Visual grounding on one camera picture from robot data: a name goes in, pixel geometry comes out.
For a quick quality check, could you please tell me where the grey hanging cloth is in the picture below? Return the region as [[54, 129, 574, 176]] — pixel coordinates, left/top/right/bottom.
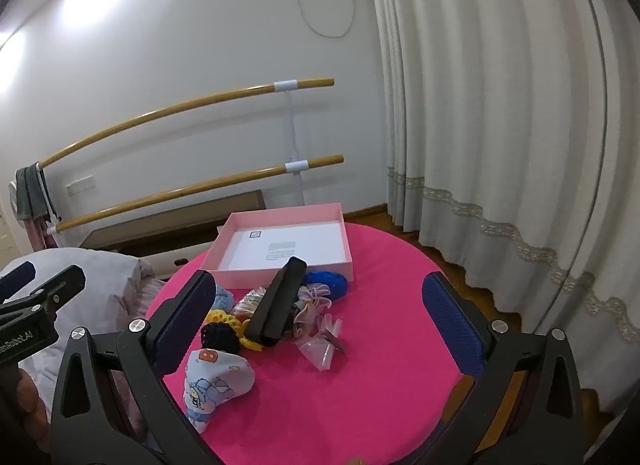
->
[[15, 162, 51, 222]]

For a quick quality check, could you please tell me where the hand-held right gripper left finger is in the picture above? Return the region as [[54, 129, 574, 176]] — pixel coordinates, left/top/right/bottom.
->
[[47, 269, 221, 465]]

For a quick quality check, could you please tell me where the white power cable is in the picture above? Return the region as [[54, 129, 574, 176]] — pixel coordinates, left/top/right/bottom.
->
[[290, 0, 357, 38]]

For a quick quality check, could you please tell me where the white barre post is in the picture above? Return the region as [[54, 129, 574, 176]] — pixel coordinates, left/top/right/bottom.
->
[[272, 79, 311, 206]]

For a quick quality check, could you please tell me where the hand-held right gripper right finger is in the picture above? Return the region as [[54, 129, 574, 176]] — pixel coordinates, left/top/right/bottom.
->
[[421, 272, 586, 465]]

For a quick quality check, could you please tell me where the purple ruffled scrunchie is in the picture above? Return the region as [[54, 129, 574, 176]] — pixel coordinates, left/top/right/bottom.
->
[[287, 282, 333, 341]]

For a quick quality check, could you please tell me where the pale pink bed sheet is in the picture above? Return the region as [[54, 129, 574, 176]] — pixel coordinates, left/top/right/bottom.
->
[[120, 257, 171, 451]]

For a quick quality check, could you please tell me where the pink cardboard box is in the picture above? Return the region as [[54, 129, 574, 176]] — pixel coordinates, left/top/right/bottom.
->
[[201, 203, 355, 291]]

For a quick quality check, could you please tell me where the pink hanging cloth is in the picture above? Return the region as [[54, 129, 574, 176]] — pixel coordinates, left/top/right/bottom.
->
[[22, 217, 51, 251]]

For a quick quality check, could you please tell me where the black scrunchie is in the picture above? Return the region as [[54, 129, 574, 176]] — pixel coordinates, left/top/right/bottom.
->
[[200, 322, 243, 356]]

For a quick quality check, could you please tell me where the plastic bag of cotton swabs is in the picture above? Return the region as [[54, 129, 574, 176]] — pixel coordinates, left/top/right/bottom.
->
[[295, 312, 351, 372]]

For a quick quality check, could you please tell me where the pink round tablecloth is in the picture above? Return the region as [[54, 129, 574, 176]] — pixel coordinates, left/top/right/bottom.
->
[[145, 222, 476, 465]]

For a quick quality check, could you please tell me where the wooden ballet barre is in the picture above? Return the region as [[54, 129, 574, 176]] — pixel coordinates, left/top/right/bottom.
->
[[55, 155, 345, 233], [39, 77, 335, 170]]

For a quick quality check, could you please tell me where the blue knitted scrunchie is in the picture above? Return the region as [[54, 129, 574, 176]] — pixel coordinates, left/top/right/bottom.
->
[[302, 270, 349, 302]]

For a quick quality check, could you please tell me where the low brown white cabinet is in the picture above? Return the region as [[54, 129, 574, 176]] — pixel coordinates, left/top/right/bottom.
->
[[80, 190, 266, 281]]

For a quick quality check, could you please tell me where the white lace-trimmed curtain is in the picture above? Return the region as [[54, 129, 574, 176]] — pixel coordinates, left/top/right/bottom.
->
[[362, 0, 640, 426]]

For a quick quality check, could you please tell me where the yellow crocheted scrunchie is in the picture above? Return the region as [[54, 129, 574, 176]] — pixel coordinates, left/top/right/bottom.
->
[[234, 317, 266, 352]]

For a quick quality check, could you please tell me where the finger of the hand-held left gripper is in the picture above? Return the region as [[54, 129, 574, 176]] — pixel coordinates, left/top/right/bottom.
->
[[0, 261, 37, 302], [0, 265, 87, 320]]

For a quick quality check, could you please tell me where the light blue sock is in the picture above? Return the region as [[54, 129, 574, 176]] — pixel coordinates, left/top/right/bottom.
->
[[210, 284, 236, 313]]

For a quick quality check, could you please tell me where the black glasses case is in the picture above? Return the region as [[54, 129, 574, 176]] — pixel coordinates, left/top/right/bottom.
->
[[247, 256, 308, 347]]

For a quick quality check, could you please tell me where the white duvet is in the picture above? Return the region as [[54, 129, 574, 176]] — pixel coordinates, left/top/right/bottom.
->
[[0, 247, 151, 446]]

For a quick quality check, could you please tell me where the beige scrunchie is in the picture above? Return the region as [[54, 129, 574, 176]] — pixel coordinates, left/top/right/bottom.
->
[[231, 287, 268, 318]]

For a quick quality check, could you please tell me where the blue cartoon printed cloth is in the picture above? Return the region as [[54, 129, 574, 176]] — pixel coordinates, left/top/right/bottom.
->
[[182, 347, 256, 435]]

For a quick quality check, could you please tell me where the person's left hand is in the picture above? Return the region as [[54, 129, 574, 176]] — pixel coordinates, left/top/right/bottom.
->
[[16, 367, 52, 441]]

